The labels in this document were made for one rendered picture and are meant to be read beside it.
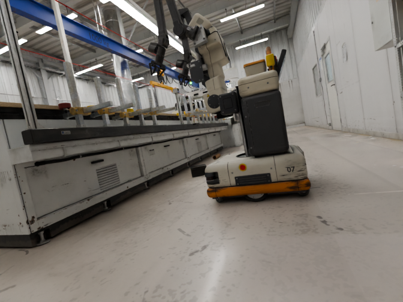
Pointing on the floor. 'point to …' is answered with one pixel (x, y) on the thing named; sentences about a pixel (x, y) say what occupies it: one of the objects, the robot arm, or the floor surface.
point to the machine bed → (81, 175)
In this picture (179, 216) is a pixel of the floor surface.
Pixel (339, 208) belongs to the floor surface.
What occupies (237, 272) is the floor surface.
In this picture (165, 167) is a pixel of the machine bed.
